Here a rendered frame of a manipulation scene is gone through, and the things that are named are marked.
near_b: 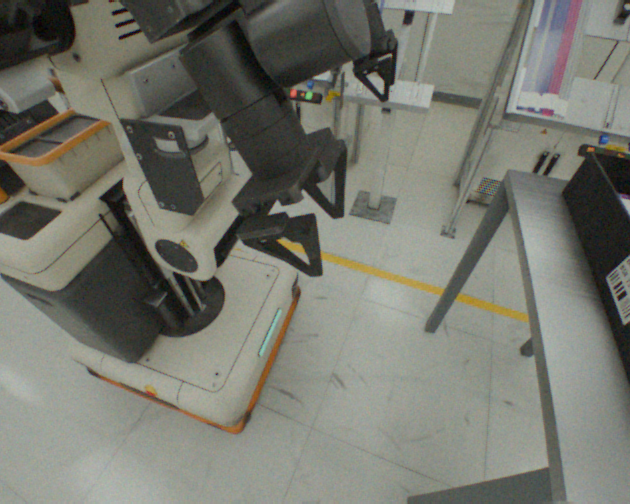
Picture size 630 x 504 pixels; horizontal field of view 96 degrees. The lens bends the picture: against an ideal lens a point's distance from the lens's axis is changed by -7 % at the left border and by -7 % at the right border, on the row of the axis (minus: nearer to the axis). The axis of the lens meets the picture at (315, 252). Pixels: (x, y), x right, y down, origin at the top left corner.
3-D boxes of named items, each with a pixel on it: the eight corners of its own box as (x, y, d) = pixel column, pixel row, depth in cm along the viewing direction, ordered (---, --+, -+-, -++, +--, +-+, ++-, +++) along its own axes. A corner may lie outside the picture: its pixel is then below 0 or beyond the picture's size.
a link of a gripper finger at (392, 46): (408, 76, 62) (395, 29, 57) (404, 88, 58) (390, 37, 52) (377, 87, 66) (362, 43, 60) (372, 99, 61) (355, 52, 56)
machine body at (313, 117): (343, 177, 210) (350, 82, 164) (254, 157, 228) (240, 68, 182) (368, 135, 250) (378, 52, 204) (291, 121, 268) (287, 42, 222)
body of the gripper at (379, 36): (395, 38, 57) (383, -5, 52) (388, 52, 50) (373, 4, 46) (364, 51, 60) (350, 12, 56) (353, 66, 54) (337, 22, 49)
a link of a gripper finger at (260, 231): (359, 236, 31) (321, 154, 25) (343, 292, 26) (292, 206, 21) (303, 244, 34) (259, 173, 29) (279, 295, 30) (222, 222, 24)
